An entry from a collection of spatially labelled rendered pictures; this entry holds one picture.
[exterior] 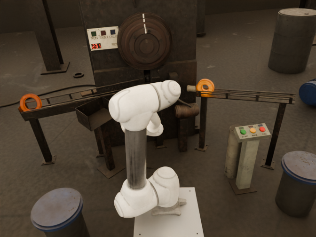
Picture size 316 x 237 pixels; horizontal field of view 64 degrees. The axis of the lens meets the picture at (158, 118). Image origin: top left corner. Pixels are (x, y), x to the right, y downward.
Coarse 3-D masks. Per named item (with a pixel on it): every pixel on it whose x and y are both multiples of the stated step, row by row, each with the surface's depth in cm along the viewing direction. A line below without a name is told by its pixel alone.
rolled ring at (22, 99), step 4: (24, 96) 228; (28, 96) 228; (32, 96) 229; (36, 96) 229; (20, 100) 228; (24, 100) 230; (36, 100) 230; (40, 100) 232; (20, 104) 229; (24, 104) 232; (40, 104) 231; (24, 108) 230; (36, 108) 231
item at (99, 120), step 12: (84, 108) 213; (96, 108) 222; (108, 108) 221; (84, 120) 203; (96, 120) 212; (108, 120) 210; (108, 144) 230; (108, 156) 235; (108, 168) 246; (120, 168) 247
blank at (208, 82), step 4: (200, 80) 227; (204, 80) 224; (208, 80) 223; (200, 84) 228; (204, 84) 226; (208, 84) 224; (212, 84) 223; (200, 88) 230; (212, 88) 225; (204, 92) 230
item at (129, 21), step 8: (136, 16) 199; (144, 16) 200; (152, 16) 201; (128, 24) 202; (120, 32) 204; (168, 32) 210; (120, 40) 207; (120, 48) 211; (168, 56) 221; (128, 64) 219; (160, 64) 224
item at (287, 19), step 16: (288, 16) 369; (304, 16) 360; (288, 32) 378; (304, 32) 371; (272, 48) 414; (288, 48) 388; (304, 48) 384; (272, 64) 420; (288, 64) 400; (304, 64) 402
